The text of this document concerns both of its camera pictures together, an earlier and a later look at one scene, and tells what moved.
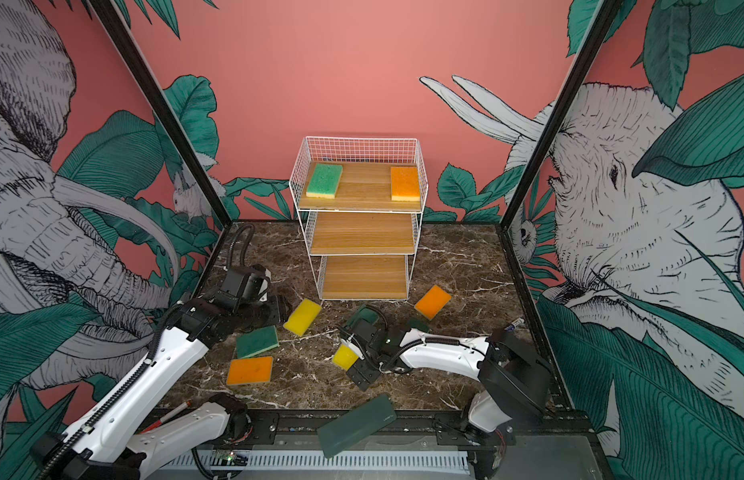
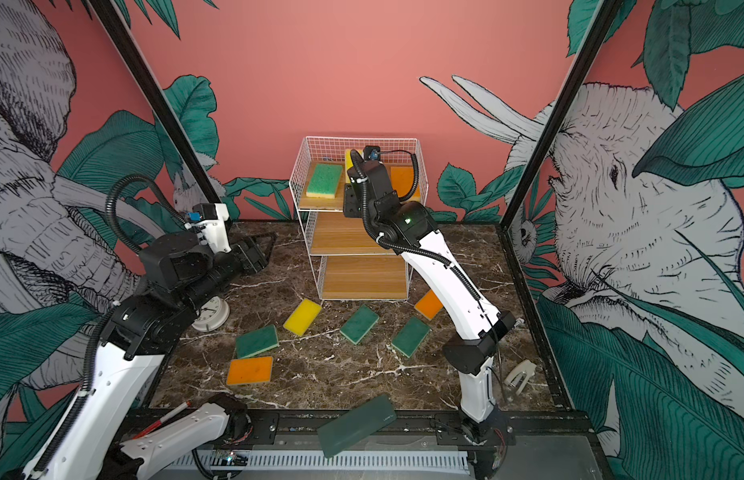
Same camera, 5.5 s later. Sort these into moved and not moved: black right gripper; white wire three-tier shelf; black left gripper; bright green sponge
Moved: black left gripper; black right gripper
Not moved: bright green sponge; white wire three-tier shelf
